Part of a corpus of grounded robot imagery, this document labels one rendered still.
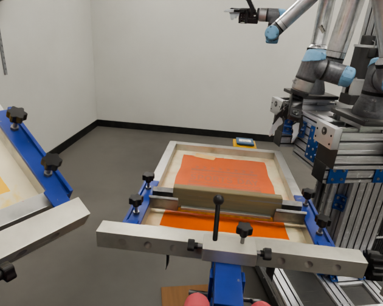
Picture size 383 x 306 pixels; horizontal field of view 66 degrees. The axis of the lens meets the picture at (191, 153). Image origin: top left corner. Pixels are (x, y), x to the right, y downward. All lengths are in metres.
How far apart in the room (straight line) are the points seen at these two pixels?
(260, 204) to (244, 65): 3.70
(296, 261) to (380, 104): 0.80
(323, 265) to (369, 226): 1.16
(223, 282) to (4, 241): 0.44
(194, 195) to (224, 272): 0.34
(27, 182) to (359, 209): 1.60
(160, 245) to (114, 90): 4.24
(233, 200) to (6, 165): 0.65
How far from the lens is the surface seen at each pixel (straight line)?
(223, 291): 0.68
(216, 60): 4.56
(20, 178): 0.84
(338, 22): 1.36
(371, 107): 1.41
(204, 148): 1.54
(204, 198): 0.99
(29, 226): 0.68
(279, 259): 0.84
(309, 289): 1.99
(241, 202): 0.99
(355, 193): 1.80
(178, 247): 0.80
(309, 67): 1.21
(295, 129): 1.27
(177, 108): 4.72
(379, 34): 1.27
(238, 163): 1.46
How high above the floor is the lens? 1.53
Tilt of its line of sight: 22 degrees down
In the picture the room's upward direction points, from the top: 4 degrees clockwise
